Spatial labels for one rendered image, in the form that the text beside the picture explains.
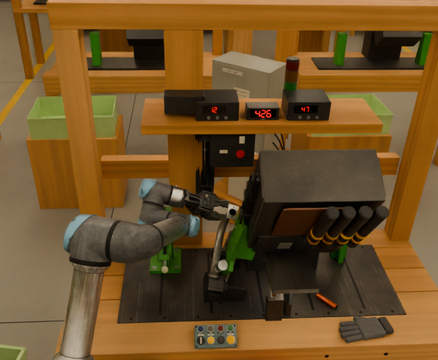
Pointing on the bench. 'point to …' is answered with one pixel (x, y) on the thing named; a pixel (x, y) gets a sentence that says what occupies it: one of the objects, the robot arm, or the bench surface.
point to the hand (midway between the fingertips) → (229, 212)
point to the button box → (215, 336)
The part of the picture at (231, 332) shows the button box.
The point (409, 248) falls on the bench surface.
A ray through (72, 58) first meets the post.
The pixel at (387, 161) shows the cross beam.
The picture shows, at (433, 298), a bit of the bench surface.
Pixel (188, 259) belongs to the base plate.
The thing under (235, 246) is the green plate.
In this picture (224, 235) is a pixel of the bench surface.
